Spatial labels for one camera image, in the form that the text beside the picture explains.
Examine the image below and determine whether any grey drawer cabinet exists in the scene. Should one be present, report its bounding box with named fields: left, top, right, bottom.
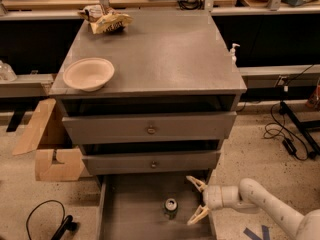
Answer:
left=49, top=9, right=248, bottom=240

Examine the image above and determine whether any grey drawer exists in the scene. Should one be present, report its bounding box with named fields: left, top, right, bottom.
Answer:
left=62, top=95, right=236, bottom=144
left=97, top=172, right=216, bottom=240
left=82, top=140, right=221, bottom=175

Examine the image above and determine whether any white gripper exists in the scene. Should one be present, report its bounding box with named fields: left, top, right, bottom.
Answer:
left=186, top=175, right=240, bottom=226

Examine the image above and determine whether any yellow chip bag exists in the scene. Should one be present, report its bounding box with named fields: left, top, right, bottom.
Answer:
left=78, top=4, right=133, bottom=34

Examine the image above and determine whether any black table leg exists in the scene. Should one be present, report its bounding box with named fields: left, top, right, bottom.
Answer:
left=6, top=109, right=26, bottom=132

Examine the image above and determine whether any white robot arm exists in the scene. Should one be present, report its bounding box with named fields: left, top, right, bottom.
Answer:
left=186, top=175, right=320, bottom=240

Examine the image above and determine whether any grey top drawer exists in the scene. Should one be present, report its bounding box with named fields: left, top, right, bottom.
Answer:
left=62, top=95, right=236, bottom=144

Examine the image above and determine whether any green soda can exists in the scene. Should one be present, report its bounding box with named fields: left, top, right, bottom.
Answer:
left=163, top=198, right=178, bottom=220

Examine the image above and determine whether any grey bottom drawer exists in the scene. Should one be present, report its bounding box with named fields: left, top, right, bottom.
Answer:
left=97, top=172, right=216, bottom=240

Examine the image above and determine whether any grey middle drawer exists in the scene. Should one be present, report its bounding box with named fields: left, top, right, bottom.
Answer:
left=82, top=140, right=221, bottom=175

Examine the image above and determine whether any white pump bottle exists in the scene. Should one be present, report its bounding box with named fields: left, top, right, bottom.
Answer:
left=229, top=43, right=240, bottom=65

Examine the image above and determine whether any white paper bowl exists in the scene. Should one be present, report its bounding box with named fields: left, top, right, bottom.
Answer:
left=63, top=58, right=115, bottom=92

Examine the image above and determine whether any black floor cable left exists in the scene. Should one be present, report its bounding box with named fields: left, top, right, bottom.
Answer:
left=25, top=199, right=78, bottom=240

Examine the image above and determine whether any cardboard box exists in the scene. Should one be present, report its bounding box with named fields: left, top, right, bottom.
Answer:
left=12, top=98, right=90, bottom=182

